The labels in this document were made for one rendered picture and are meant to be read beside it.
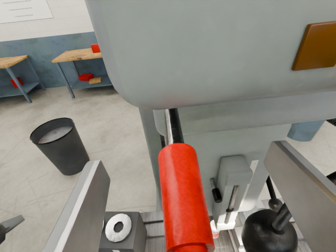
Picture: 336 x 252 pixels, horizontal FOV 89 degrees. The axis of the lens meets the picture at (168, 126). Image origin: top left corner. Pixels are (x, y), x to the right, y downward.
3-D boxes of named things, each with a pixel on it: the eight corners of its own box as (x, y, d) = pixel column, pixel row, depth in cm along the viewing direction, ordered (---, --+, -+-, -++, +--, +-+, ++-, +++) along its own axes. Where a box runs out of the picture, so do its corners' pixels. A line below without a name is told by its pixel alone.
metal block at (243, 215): (259, 226, 66) (263, 219, 62) (243, 228, 66) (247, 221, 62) (252, 212, 70) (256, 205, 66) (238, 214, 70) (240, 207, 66)
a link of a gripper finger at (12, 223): (24, 222, 50) (3, 235, 44) (18, 214, 50) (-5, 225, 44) (28, 219, 50) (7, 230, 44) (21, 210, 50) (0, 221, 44)
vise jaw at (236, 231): (279, 243, 62) (282, 239, 60) (238, 249, 62) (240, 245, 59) (269, 226, 67) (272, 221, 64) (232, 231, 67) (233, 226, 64)
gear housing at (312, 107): (347, 122, 22) (409, 35, 16) (156, 143, 22) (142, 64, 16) (241, 51, 48) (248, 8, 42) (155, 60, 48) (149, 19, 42)
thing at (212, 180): (222, 202, 30) (223, 198, 30) (214, 203, 30) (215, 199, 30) (213, 174, 35) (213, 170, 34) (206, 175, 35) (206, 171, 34)
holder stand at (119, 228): (143, 265, 66) (131, 248, 54) (88, 263, 68) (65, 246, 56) (147, 231, 75) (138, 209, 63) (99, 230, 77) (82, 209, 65)
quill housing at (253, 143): (258, 213, 44) (312, 109, 24) (178, 222, 44) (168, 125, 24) (232, 157, 59) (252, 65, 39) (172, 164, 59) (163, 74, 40)
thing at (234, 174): (233, 229, 39) (254, 173, 26) (216, 230, 39) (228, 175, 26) (227, 211, 42) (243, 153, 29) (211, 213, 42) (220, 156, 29)
